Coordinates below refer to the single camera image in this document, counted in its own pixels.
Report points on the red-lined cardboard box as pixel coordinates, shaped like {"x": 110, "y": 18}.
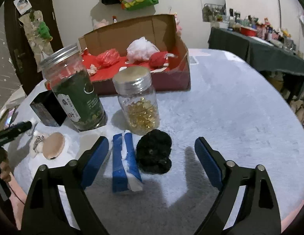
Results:
{"x": 150, "y": 41}

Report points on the green plush frog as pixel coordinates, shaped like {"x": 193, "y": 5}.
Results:
{"x": 44, "y": 31}

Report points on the white mesh bath pouf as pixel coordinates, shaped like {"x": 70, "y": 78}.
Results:
{"x": 140, "y": 50}

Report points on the tan round powder puff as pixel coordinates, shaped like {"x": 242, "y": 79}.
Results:
{"x": 53, "y": 146}

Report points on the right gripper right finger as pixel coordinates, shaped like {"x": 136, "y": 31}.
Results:
{"x": 246, "y": 202}

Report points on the red bowl on table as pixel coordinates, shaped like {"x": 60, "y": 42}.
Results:
{"x": 248, "y": 31}

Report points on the dark wooden door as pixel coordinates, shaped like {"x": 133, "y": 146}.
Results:
{"x": 22, "y": 56}

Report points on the jar of golden capsules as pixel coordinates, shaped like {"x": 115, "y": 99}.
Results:
{"x": 137, "y": 98}

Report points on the green tea leaf jar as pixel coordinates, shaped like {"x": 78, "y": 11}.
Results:
{"x": 70, "y": 83}

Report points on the dark green covered table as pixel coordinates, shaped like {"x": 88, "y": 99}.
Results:
{"x": 260, "y": 56}

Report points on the small white crumpled cloth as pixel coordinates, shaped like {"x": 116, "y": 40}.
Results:
{"x": 92, "y": 70}

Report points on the red plastic bag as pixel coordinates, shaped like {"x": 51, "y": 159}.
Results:
{"x": 108, "y": 58}

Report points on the black square box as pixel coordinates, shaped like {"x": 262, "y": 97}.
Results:
{"x": 48, "y": 109}

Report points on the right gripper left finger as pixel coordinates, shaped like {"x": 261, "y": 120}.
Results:
{"x": 43, "y": 210}

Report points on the white plush keychain toy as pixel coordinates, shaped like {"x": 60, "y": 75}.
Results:
{"x": 36, "y": 144}

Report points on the pink plush on wall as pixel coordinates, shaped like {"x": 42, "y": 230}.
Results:
{"x": 99, "y": 24}

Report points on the black fluffy pompom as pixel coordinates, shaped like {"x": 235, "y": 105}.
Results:
{"x": 153, "y": 152}

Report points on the person's left hand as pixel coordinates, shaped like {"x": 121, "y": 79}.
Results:
{"x": 5, "y": 171}

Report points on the blue tissue pack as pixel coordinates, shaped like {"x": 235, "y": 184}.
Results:
{"x": 126, "y": 175}

